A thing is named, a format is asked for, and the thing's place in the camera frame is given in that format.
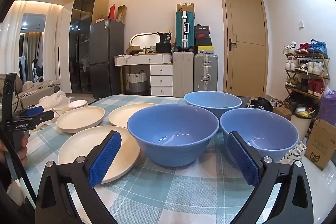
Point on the open brown cardboard box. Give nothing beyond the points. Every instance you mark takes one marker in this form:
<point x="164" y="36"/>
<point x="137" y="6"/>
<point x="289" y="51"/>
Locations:
<point x="121" y="14"/>

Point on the white green sneaker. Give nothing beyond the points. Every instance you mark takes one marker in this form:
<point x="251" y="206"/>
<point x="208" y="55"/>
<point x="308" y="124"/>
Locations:
<point x="290" y="155"/>
<point x="300" y="146"/>

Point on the woven laundry basket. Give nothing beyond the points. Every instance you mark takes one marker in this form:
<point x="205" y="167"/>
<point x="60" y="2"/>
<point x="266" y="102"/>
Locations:
<point x="137" y="82"/>

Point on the teal suitcase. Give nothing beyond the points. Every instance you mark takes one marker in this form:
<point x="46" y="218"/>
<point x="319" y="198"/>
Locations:
<point x="181" y="29"/>

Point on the beige suitcase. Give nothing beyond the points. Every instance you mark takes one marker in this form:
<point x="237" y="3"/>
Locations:
<point x="183" y="74"/>

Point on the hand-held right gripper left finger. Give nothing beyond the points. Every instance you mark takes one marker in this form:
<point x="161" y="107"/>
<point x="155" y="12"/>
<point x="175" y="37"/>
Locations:
<point x="105" y="158"/>

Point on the white trash bin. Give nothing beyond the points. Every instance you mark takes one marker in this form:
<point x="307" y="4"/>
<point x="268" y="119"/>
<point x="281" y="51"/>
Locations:
<point x="300" y="127"/>

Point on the blue bowl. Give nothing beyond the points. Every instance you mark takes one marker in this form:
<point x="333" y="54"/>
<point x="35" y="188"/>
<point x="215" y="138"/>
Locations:
<point x="273" y="134"/>
<point x="212" y="102"/>
<point x="173" y="132"/>

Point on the purple bag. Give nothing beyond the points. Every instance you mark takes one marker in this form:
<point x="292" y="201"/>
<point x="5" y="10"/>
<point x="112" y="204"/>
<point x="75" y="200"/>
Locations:
<point x="328" y="108"/>

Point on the flat cardboard box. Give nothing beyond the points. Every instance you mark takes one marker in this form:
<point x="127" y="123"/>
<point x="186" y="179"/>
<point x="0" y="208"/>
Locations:
<point x="185" y="7"/>

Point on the person's left hand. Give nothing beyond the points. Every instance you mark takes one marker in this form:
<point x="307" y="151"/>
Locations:
<point x="22" y="146"/>

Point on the white plastic bag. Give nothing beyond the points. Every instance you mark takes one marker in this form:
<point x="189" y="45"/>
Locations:
<point x="56" y="98"/>

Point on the yellow black shoebox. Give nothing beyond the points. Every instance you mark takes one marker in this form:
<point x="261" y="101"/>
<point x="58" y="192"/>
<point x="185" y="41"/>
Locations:
<point x="206" y="49"/>

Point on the rows of assorted shoes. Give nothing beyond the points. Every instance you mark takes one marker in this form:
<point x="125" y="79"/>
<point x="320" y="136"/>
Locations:
<point x="315" y="66"/>

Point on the small brown cardboard box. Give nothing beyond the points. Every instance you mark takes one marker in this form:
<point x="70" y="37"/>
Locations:
<point x="282" y="113"/>

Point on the dark glass cabinet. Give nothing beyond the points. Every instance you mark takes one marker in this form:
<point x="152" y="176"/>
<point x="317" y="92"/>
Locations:
<point x="81" y="43"/>

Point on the silver suitcase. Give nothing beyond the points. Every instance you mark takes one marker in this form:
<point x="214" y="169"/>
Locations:
<point x="206" y="71"/>

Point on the white dressing table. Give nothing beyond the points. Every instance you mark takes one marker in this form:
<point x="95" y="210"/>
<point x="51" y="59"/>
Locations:
<point x="161" y="77"/>

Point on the cat print cardboard box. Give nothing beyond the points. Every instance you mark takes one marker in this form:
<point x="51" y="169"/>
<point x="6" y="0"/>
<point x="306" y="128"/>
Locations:
<point x="321" y="142"/>

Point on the red shoebox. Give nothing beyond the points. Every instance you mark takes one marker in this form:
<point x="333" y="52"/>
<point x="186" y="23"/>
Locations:
<point x="202" y="35"/>

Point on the pile of loose shoes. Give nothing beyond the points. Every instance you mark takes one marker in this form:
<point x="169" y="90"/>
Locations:
<point x="260" y="103"/>

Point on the oval gold-framed mirror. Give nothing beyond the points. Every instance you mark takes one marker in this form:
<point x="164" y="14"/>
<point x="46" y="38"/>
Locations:
<point x="144" y="40"/>

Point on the small cream plate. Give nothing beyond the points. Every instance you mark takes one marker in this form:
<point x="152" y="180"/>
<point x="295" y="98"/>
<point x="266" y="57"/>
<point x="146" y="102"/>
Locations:
<point x="67" y="108"/>
<point x="78" y="103"/>

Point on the dark grey refrigerator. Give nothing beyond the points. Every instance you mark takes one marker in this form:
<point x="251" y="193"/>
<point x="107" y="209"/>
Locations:
<point x="106" y="56"/>

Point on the checked teal white tablecloth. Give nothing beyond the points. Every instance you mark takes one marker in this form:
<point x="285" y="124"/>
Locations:
<point x="170" y="187"/>

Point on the beige sofa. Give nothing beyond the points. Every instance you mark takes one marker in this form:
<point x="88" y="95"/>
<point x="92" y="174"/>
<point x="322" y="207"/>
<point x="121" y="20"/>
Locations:
<point x="31" y="94"/>

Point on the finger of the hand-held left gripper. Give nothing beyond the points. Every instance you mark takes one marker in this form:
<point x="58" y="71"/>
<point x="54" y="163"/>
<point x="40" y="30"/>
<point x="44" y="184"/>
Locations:
<point x="32" y="110"/>
<point x="44" y="118"/>

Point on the wooden shoe rack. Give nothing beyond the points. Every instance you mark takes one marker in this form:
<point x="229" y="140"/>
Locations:
<point x="326" y="66"/>

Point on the white curtain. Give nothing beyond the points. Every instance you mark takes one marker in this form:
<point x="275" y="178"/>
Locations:
<point x="52" y="50"/>

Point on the tan wooden door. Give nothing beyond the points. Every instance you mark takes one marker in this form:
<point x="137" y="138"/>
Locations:
<point x="246" y="29"/>

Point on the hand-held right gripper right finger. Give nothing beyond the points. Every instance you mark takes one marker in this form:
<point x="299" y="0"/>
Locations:
<point x="241" y="161"/>

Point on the black paper bag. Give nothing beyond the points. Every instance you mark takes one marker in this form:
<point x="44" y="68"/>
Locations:
<point x="164" y="37"/>

